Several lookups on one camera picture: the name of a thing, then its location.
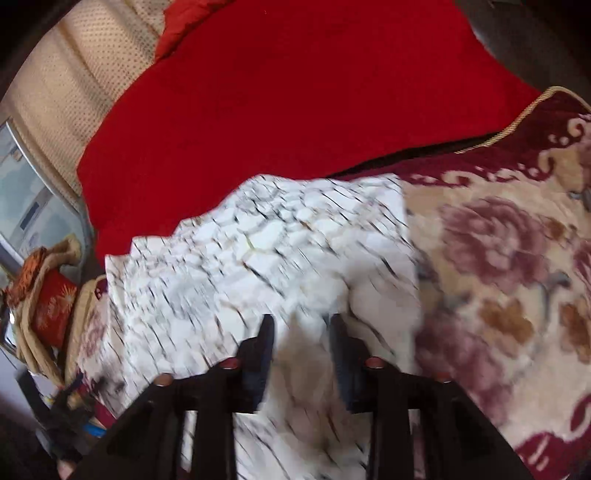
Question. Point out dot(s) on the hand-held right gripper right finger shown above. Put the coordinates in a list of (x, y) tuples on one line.
[(347, 374)]

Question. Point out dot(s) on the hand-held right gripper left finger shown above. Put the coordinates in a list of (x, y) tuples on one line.
[(259, 369)]

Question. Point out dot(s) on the white black crackle-patterned coat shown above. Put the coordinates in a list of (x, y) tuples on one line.
[(240, 258)]

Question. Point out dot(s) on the floral red beige blanket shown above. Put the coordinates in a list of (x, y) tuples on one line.
[(498, 286)]

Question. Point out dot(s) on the beige padded jacket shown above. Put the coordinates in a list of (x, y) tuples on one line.
[(78, 304)]

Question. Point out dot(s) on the orange black folded blanket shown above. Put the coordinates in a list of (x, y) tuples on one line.
[(27, 274)]

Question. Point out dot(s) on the red sofa cover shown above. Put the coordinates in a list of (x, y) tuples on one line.
[(286, 115)]

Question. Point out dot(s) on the standing air conditioner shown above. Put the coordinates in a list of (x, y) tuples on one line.
[(32, 203)]

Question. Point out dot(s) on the beige dotted curtain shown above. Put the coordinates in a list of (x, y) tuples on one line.
[(69, 92)]

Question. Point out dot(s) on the red pillow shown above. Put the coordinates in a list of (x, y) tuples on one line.
[(189, 23)]

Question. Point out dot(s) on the dark leather sofa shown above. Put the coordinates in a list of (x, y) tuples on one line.
[(531, 41)]

